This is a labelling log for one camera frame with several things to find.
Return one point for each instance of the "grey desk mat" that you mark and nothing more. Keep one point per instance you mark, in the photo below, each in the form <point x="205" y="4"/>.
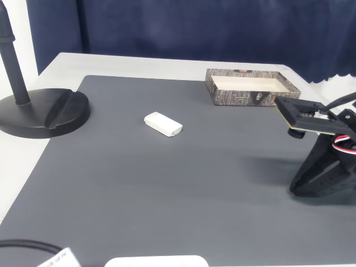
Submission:
<point x="172" y="180"/>

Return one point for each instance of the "dark blue curtain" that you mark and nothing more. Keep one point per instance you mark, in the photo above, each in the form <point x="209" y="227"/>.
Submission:
<point x="194" y="27"/>

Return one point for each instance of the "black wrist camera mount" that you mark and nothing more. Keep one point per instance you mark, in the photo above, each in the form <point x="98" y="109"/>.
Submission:
<point x="306" y="119"/>

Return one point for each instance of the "black round base stand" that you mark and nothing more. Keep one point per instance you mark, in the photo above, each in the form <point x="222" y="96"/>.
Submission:
<point x="36" y="114"/>

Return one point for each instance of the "white flat device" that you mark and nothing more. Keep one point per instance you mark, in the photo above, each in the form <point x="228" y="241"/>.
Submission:
<point x="155" y="262"/>

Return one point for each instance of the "bark patterned cardboard box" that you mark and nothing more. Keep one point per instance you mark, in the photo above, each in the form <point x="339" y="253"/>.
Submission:
<point x="236" y="98"/>

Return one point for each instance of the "white printed paper label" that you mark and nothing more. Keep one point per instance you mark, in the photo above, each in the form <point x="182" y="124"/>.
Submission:
<point x="59" y="258"/>

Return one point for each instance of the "white rectangular block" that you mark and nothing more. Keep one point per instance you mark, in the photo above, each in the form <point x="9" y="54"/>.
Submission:
<point x="163" y="124"/>

